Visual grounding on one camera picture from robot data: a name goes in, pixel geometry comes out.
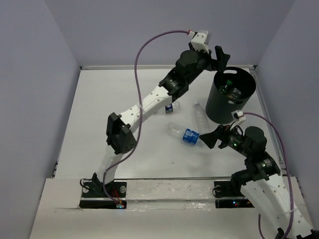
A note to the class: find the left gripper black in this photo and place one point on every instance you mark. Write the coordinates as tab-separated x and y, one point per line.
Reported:
222	59

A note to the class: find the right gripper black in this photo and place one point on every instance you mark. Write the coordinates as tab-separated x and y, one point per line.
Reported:
210	138

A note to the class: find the green plastic bottle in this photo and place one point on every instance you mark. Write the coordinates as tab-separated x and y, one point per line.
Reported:
226	87

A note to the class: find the blue label water bottle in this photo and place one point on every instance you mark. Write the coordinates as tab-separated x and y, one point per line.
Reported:
183	134

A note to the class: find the orange juice bottle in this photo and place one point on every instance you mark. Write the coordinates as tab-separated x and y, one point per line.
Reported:
235	93

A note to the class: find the black cap cola bottle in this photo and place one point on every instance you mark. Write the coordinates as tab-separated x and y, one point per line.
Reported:
169	109

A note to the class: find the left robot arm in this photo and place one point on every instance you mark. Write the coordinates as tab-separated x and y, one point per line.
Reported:
121	142

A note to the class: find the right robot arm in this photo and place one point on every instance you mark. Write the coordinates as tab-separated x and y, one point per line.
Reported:
261	182

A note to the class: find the black round bin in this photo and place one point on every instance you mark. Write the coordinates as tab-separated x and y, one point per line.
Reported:
219	106

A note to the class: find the clear unlabeled plastic bottle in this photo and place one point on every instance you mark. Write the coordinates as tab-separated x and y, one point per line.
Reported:
201	119

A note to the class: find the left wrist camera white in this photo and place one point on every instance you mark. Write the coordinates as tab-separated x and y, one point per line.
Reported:
199	40

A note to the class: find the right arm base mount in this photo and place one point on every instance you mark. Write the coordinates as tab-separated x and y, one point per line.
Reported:
228	198

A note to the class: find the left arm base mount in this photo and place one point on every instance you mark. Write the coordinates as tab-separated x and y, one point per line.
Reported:
95	198

